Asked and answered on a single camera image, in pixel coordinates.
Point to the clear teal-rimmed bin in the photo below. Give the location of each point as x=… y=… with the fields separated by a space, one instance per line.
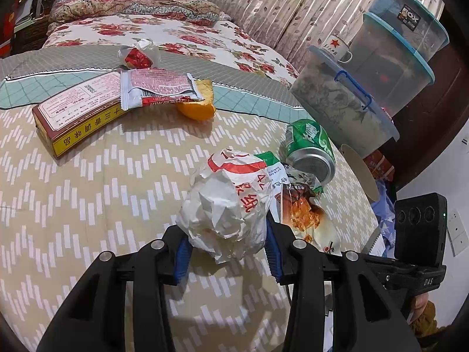
x=386 y=65
x=415 y=23

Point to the round cardboard disc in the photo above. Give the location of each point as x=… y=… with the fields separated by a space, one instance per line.
x=361 y=172

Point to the beige chevron quilt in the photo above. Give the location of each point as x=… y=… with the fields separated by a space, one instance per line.
x=123 y=186

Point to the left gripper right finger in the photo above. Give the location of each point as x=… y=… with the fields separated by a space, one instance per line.
x=365 y=315

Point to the floral bed sheet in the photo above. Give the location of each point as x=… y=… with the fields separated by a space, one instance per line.
x=224 y=43

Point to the green soda can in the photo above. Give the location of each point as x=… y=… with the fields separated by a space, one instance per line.
x=307 y=148

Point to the middle clear teal-rimmed bin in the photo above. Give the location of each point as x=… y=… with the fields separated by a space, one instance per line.
x=386 y=65

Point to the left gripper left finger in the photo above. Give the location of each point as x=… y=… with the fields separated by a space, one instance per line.
x=92 y=317

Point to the floral patchwork pillow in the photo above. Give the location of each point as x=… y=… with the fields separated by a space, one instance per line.
x=200 y=12

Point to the person's right hand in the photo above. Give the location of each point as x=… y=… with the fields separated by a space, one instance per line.
x=419 y=304

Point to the beige leaf pattern curtain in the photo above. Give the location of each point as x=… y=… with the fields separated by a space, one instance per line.
x=290 y=27

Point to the yellow pink cardboard box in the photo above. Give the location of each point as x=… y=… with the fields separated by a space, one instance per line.
x=69 y=117

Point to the orange food picture wrapper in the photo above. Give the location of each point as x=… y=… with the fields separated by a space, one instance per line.
x=307 y=220

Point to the clear bin with blue handle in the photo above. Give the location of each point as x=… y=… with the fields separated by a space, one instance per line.
x=348 y=113

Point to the white paper wrapper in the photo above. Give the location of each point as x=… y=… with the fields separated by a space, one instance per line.
x=225 y=211

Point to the top clear teal-rimmed bin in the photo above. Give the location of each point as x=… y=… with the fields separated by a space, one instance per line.
x=415 y=23

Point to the crumpled white red tissue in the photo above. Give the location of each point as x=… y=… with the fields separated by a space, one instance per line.
x=143 y=54

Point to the red white snack wrapper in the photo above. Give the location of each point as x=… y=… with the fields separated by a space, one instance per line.
x=155 y=86

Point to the white enamel mug red star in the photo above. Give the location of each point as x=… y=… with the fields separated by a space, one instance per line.
x=337 y=49

